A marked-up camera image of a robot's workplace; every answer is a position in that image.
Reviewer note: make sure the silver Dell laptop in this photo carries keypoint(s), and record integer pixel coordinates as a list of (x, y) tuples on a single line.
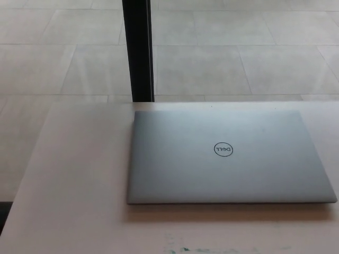
[(225, 164)]

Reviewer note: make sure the black vertical window frame post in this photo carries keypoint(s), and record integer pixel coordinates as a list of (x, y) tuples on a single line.
[(139, 53)]

